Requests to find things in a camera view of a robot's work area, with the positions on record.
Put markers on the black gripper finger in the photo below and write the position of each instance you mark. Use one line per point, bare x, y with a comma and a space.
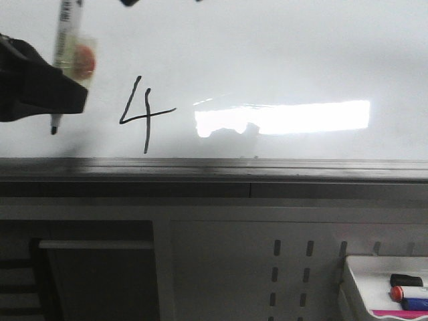
30, 86
129, 3

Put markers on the white black whiteboard marker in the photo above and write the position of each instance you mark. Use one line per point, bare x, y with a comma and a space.
75, 51

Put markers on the white whiteboard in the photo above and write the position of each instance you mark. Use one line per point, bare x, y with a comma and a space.
246, 79

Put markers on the grey whiteboard bottom ledge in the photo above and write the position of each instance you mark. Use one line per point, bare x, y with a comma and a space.
214, 177

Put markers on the dark shelf unit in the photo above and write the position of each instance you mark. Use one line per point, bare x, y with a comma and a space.
78, 270

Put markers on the white pegboard panel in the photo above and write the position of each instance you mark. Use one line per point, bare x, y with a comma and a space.
259, 270

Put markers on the white plastic storage tray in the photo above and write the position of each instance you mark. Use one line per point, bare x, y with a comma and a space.
366, 284

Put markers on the black marker cap in tray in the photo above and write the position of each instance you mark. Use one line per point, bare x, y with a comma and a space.
405, 280

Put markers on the red capped marker in tray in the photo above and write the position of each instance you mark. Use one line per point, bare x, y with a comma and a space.
398, 293

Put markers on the blue capped marker in tray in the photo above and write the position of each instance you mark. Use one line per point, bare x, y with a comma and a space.
414, 304

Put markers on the pink item in tray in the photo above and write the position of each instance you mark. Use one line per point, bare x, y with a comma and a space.
404, 314

